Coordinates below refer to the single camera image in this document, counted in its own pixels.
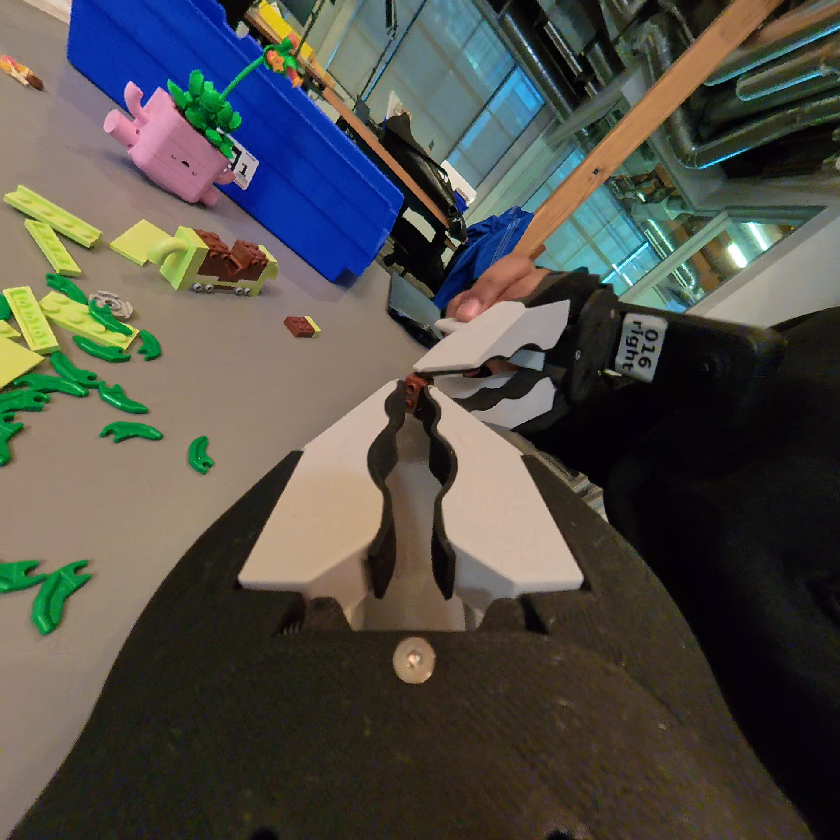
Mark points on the scattered lime green bricks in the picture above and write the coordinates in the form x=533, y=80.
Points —
x=52, y=213

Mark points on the dark laptop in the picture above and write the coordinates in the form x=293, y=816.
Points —
x=410, y=305

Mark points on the person's right hand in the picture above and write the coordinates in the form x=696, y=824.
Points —
x=499, y=282

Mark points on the blue plastic bin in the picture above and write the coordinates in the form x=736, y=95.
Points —
x=315, y=170

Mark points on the brown brick with lime slope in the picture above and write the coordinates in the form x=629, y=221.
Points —
x=298, y=326

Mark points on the scattered green leaf pieces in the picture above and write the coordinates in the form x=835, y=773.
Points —
x=52, y=594

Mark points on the grey round plate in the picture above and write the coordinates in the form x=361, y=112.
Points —
x=108, y=303

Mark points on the blue cloth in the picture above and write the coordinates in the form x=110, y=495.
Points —
x=489, y=243

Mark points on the small orange yellow flower pieces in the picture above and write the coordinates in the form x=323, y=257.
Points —
x=19, y=69

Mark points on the wooden table edge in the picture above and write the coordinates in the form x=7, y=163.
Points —
x=367, y=134

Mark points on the black bag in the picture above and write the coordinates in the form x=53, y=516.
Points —
x=420, y=170

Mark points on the pink brick plant pot figure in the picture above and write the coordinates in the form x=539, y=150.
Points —
x=170, y=154

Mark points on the lime and brown brick assembly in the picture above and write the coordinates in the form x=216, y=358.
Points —
x=229, y=259

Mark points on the wooden beam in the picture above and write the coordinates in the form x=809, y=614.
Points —
x=656, y=111

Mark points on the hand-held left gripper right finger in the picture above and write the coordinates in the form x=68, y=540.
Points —
x=512, y=518

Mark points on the small brown square plate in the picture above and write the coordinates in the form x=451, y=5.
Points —
x=415, y=392

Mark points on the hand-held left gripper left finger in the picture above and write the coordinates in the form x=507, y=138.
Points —
x=315, y=518

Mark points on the white printed marker tag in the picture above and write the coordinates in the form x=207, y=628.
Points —
x=243, y=167

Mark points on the silver ventilation ducts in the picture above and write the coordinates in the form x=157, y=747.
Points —
x=754, y=85

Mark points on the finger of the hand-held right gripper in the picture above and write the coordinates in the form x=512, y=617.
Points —
x=525, y=403
x=505, y=331

